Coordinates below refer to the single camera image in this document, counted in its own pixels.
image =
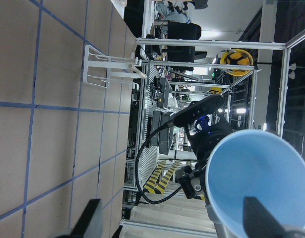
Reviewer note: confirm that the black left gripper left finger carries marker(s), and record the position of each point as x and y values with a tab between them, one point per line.
90	223

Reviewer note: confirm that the light blue plastic cup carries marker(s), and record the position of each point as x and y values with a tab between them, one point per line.
260	164

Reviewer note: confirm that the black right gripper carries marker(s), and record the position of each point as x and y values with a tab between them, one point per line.
204	140

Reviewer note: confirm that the yellow hard hat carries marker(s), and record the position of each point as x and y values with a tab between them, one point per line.
236	57

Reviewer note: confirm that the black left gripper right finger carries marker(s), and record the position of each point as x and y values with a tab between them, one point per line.
259	223

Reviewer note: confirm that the white wire cup rack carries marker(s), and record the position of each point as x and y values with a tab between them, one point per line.
100	70

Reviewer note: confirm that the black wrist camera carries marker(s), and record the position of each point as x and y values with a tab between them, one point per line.
201	108

